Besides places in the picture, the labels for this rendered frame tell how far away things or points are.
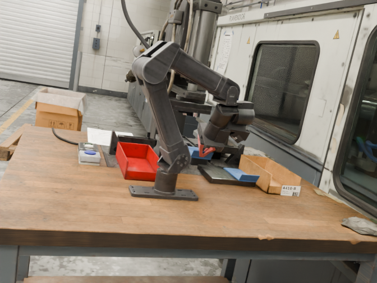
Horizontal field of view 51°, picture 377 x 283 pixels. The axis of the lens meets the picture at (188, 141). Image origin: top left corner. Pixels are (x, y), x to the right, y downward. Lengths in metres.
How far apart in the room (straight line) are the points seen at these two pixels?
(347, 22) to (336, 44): 0.10
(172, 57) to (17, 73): 9.84
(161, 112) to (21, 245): 0.47
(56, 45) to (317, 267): 9.54
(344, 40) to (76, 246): 1.37
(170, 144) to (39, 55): 9.69
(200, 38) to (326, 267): 1.01
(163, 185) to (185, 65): 0.34
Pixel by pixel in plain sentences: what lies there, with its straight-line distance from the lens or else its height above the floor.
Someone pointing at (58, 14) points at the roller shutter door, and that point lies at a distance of 10.66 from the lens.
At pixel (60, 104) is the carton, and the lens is 4.73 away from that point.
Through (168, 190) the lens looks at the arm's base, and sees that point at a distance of 1.14.
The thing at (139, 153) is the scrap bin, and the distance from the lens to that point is 1.49.
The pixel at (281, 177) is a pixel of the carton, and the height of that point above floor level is 0.93.
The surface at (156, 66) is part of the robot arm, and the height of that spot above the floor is 1.26.
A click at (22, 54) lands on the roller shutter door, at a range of 10.75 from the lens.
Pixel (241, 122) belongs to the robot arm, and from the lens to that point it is 1.21.
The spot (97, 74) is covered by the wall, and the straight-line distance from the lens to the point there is 10.70.
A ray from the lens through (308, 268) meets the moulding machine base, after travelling 1.82.
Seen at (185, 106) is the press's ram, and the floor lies 1.12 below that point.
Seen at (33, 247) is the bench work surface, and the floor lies 0.84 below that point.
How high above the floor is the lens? 1.29
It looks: 11 degrees down
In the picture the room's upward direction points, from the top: 10 degrees clockwise
